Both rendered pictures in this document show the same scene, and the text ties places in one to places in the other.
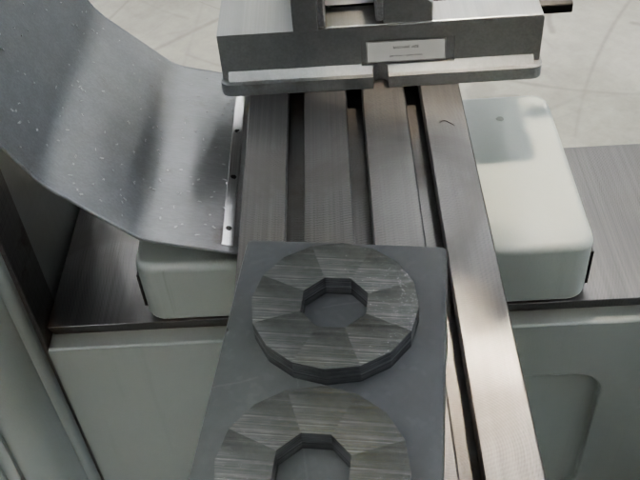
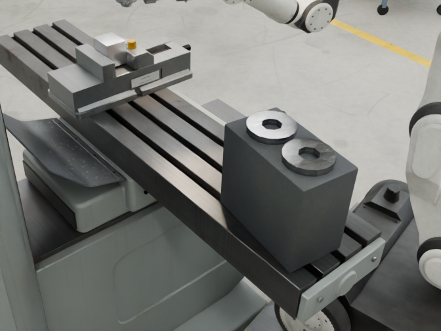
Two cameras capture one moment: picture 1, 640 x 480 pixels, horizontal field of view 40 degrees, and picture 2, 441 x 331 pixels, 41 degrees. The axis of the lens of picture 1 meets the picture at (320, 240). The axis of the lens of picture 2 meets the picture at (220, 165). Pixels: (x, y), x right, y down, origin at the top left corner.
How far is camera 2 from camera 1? 0.75 m
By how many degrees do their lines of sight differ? 35
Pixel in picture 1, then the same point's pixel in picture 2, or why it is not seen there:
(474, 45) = (168, 70)
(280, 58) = (98, 96)
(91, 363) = (56, 271)
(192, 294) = (101, 211)
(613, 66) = not seen: hidden behind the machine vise
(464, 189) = (205, 119)
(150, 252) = (78, 199)
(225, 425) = (275, 159)
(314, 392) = (291, 141)
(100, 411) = (56, 302)
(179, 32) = not seen: outside the picture
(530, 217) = not seen: hidden behind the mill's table
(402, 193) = (186, 127)
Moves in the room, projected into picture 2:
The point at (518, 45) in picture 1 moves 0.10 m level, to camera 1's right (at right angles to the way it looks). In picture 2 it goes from (183, 66) to (211, 55)
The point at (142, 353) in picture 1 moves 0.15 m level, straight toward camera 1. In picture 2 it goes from (79, 255) to (134, 279)
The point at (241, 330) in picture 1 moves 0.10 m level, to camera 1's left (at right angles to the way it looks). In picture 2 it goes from (252, 142) to (209, 165)
